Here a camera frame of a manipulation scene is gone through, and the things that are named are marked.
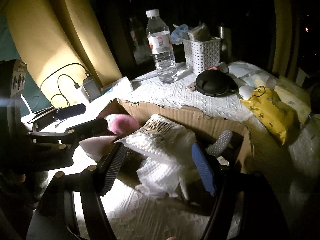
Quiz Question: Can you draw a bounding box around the white mesh bath sponge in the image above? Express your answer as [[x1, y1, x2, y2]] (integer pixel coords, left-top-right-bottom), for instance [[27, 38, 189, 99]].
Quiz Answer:
[[80, 135, 117, 163]]

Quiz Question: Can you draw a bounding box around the grey dotted sock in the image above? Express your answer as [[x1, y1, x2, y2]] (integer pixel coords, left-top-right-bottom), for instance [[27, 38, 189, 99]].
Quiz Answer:
[[206, 130, 233, 158]]

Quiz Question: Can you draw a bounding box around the pink plush toy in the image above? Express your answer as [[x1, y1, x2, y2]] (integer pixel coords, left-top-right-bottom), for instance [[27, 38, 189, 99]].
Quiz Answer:
[[104, 114, 140, 135]]

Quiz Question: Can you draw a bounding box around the cotton swab pack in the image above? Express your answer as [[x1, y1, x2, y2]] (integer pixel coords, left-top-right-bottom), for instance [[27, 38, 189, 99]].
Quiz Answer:
[[118, 114, 196, 166]]

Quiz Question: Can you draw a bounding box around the white tissue pack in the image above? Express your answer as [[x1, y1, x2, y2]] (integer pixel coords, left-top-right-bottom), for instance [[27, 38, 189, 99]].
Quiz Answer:
[[135, 157, 191, 200]]

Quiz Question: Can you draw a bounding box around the white USB charger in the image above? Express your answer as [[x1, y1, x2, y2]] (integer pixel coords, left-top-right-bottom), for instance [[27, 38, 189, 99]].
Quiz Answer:
[[74, 83, 90, 106]]

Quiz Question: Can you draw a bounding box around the black power adapter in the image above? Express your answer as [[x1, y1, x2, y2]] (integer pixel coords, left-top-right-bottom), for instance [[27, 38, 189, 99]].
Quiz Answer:
[[82, 76, 101, 101]]

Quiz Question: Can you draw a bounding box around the white embossed tablecloth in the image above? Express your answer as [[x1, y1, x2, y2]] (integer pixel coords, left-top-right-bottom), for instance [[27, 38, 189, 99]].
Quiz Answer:
[[46, 62, 319, 239]]

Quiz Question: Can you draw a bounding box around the brown cardboard box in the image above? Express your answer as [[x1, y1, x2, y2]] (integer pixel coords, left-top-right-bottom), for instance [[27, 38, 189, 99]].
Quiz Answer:
[[98, 97, 252, 188]]

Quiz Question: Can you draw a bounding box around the yellow curtain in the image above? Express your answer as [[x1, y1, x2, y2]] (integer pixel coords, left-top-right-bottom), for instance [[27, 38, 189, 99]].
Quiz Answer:
[[1, 0, 121, 107]]

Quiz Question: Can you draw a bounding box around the pale yellow tissue packet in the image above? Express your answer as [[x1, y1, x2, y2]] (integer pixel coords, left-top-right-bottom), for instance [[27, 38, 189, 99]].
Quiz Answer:
[[274, 76, 311, 124]]

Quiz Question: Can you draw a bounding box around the clear plastic water bottle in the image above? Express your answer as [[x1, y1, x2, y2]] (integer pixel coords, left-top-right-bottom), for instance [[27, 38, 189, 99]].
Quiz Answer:
[[146, 9, 178, 84]]

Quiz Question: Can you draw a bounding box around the white plastic basket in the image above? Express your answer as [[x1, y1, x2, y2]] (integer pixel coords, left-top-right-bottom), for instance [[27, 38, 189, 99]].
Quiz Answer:
[[183, 38, 221, 74]]

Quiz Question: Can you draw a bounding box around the blue plastic bag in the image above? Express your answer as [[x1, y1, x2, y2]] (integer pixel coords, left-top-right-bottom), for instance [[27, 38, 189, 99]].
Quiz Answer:
[[171, 24, 189, 45]]

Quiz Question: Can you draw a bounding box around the dark metal thermos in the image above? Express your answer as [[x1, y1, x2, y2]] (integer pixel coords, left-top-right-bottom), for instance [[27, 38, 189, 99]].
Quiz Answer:
[[219, 26, 232, 63]]

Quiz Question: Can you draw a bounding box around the black charging cable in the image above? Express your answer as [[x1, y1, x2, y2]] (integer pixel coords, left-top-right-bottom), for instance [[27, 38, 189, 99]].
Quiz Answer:
[[39, 62, 91, 108]]

